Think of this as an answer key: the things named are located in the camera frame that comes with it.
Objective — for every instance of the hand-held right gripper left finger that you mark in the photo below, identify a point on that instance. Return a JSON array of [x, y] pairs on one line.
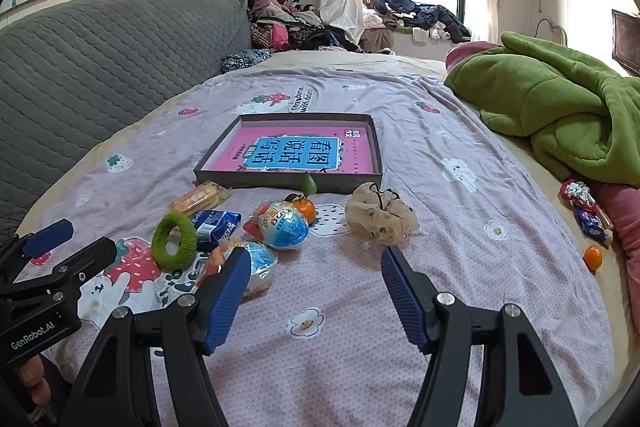
[[227, 299]]

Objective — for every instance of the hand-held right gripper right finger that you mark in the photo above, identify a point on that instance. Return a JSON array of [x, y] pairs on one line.
[[404, 302]]

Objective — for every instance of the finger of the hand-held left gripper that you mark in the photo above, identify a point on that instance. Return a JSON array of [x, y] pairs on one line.
[[85, 259], [47, 238]]

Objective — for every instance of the blue red toy egg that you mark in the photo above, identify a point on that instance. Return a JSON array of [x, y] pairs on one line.
[[262, 263], [280, 227]]

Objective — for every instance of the green hair scrunchie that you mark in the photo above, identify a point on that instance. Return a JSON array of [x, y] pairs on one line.
[[190, 243]]

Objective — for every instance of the blue snack packet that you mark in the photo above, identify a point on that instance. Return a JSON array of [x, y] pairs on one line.
[[215, 224]]

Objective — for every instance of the mandarin with green leaf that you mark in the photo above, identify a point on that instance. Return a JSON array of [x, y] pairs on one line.
[[306, 210]]

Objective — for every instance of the shallow grey cardboard box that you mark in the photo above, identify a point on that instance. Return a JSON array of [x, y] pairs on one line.
[[280, 183]]

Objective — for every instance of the person's left hand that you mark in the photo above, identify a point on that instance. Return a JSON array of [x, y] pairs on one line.
[[32, 379]]

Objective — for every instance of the printed mauve bedsheet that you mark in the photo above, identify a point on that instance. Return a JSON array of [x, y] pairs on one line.
[[350, 357]]

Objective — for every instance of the pink blue book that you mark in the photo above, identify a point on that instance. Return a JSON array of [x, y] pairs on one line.
[[235, 153]]

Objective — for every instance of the grey quilted headboard cover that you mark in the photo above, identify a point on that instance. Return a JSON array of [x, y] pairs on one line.
[[100, 57]]

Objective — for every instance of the small leafless mandarin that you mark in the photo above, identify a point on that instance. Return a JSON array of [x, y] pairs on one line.
[[593, 258]]

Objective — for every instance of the red white candy packet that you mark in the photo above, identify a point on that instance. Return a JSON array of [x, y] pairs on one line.
[[575, 193]]

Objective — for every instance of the blue candy packet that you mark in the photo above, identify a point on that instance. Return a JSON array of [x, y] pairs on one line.
[[592, 227]]

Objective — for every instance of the pink quilt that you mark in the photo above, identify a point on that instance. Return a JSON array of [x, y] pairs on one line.
[[622, 217]]

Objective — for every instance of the dark floral cloth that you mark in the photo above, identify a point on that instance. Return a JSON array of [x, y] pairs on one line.
[[242, 59]]

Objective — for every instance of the green fleece blanket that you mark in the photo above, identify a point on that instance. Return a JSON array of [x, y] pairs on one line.
[[550, 97]]

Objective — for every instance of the pink cloth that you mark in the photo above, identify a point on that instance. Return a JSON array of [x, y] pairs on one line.
[[465, 54]]

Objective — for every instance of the pile of mixed clothes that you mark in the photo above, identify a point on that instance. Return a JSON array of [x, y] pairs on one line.
[[295, 24]]

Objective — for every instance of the pile of dark clothes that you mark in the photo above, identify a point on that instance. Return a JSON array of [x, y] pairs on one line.
[[415, 14]]

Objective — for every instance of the dark framed screen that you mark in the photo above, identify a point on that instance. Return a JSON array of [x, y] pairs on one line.
[[627, 42]]

